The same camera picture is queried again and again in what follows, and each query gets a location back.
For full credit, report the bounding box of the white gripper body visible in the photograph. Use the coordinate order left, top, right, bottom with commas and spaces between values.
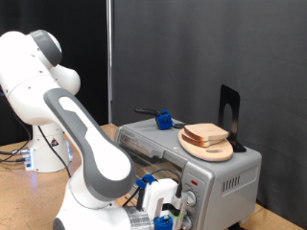
142, 177, 180, 224

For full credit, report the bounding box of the silver oven knob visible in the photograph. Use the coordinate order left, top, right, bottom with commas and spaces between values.
181, 215, 193, 230
185, 190, 198, 208

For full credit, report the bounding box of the metal spatula with blue block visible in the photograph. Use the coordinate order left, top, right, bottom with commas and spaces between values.
133, 107, 187, 131

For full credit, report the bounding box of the silver toaster oven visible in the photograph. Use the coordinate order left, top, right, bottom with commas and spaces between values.
114, 115, 263, 230

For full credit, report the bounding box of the wooden cutting board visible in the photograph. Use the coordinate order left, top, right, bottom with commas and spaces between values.
177, 127, 234, 163

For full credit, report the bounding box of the small black object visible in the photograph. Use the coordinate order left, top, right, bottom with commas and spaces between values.
227, 222, 247, 230

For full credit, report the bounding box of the black metal bookend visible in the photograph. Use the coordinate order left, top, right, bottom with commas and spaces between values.
218, 83, 248, 153

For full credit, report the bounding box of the vertical metal pole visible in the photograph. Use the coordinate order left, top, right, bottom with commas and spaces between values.
106, 0, 114, 125

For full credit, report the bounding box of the grey backdrop cloth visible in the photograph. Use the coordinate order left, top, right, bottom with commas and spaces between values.
111, 0, 307, 229

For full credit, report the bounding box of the black curtain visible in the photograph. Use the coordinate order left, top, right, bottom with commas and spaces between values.
0, 0, 109, 148

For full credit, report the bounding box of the wrist camera on blue mount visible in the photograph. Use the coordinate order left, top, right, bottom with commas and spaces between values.
153, 195, 190, 230

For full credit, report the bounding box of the cable with silver connector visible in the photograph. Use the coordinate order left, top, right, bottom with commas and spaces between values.
0, 147, 32, 157

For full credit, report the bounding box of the black base cable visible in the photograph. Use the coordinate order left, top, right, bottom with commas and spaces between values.
0, 157, 27, 164

